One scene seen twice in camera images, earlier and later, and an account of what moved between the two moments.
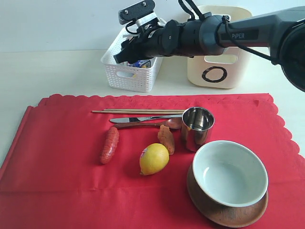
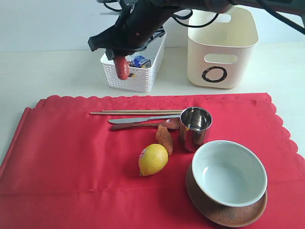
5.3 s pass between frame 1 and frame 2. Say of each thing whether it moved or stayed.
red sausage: moved
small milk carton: stayed
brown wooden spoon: stayed
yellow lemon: stayed
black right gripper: moved
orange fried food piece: stayed
